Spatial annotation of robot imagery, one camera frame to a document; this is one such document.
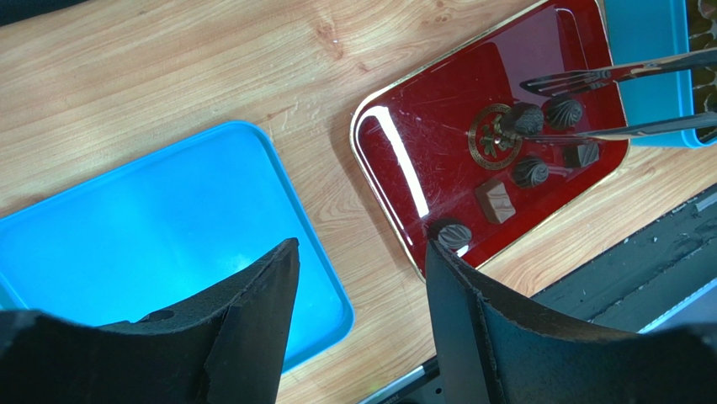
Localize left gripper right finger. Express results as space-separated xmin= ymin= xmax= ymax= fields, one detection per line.
xmin=425 ymin=241 xmax=716 ymax=403

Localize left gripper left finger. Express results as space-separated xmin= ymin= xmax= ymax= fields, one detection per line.
xmin=1 ymin=238 xmax=300 ymax=403

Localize dark leaf chocolate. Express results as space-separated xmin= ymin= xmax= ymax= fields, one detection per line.
xmin=429 ymin=218 xmax=472 ymax=250

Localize milk chocolate bar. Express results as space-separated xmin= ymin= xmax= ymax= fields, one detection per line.
xmin=475 ymin=178 xmax=516 ymax=224

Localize dark swirl chocolate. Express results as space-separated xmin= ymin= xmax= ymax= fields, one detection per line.
xmin=545 ymin=96 xmax=584 ymax=130
xmin=513 ymin=156 xmax=550 ymax=189

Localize red chocolate tray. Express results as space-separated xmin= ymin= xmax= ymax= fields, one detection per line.
xmin=349 ymin=1 xmax=629 ymax=276

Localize dark square chocolate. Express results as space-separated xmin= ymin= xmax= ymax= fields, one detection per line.
xmin=563 ymin=143 xmax=600 ymax=168

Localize dark textured chocolate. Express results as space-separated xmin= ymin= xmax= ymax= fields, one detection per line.
xmin=500 ymin=102 xmax=544 ymax=136

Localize metal tongs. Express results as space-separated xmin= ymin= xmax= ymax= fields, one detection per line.
xmin=518 ymin=46 xmax=717 ymax=143

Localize blue tin lid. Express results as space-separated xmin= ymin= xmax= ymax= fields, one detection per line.
xmin=1 ymin=121 xmax=354 ymax=370

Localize blue tin box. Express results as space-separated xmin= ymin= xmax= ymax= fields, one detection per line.
xmin=602 ymin=0 xmax=717 ymax=150

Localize black placemat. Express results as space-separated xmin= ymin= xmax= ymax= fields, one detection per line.
xmin=0 ymin=0 xmax=85 ymax=26

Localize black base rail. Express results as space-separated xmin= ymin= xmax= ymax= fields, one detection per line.
xmin=368 ymin=188 xmax=716 ymax=403

